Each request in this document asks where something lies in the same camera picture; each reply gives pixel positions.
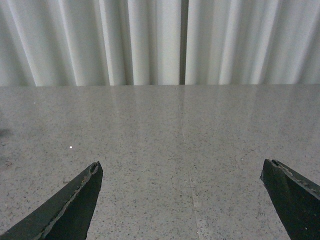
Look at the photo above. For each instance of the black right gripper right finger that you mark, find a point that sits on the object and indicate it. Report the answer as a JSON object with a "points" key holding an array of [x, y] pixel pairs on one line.
{"points": [[295, 198]]}

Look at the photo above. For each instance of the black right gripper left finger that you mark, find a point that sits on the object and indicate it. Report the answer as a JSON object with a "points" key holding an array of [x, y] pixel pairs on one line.
{"points": [[67, 214]]}

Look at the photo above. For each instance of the white pleated curtain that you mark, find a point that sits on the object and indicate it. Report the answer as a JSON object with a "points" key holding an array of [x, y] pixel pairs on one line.
{"points": [[159, 42]]}

